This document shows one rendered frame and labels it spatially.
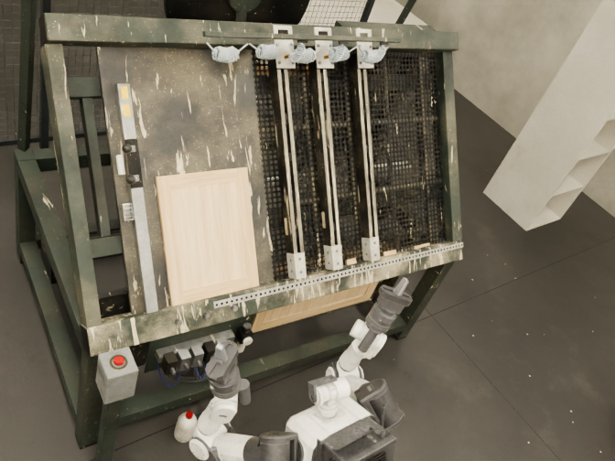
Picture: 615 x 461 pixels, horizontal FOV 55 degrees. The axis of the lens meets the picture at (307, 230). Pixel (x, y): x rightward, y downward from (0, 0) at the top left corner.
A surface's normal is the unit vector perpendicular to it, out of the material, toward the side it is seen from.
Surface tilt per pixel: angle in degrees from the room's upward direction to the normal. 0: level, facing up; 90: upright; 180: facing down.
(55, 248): 0
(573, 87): 90
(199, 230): 51
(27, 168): 0
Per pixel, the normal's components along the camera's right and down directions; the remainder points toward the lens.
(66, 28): 0.56, 0.07
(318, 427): 0.05, -0.92
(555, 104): -0.79, 0.20
